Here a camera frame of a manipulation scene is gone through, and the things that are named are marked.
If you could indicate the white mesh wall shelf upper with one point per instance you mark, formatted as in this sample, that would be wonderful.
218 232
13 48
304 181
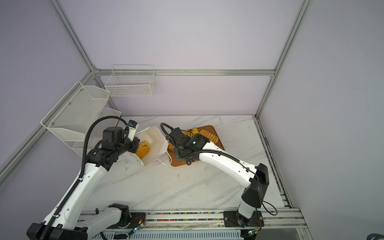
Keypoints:
70 119

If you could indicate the white mesh wall shelf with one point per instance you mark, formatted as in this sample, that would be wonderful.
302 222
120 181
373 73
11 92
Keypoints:
70 119
97 132

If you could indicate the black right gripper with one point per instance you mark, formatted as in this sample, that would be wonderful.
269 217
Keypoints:
177 159

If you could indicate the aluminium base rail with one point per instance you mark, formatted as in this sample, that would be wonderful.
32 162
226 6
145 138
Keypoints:
187 220

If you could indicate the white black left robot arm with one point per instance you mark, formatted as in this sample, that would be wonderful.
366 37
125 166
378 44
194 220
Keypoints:
63 222

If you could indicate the yellow round fake bread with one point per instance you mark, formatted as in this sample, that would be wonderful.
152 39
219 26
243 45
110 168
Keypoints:
212 137

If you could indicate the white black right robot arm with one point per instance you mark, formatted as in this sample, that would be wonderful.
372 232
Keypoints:
255 179

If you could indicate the white mesh wall shelf lower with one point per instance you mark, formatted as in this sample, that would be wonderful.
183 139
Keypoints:
97 132

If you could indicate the yellow ridged fake bread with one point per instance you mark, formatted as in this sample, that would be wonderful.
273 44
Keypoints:
187 133

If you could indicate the yellow oblong fake bread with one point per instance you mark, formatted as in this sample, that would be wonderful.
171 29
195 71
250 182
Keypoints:
195 131

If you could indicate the white wire wall basket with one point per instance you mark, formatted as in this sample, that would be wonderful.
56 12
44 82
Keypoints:
132 81

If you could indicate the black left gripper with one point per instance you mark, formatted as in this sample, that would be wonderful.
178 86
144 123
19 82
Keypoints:
135 143

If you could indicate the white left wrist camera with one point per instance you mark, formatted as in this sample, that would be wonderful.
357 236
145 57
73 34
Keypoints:
132 128

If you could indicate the orange ring doughnut fake bread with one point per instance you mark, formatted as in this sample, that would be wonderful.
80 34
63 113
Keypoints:
170 147

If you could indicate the cartoon animal paper gift bag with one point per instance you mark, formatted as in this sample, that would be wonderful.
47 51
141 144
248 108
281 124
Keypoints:
158 148

